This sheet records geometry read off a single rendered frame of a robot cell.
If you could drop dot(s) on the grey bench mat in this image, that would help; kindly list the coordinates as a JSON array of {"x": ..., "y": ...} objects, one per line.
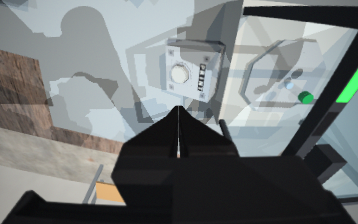
[{"x": 103, "y": 62}]

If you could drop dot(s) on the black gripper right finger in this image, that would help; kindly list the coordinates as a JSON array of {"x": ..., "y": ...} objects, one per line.
[{"x": 201, "y": 140}]

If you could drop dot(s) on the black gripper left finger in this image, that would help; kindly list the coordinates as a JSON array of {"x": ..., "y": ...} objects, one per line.
[{"x": 158, "y": 139}]

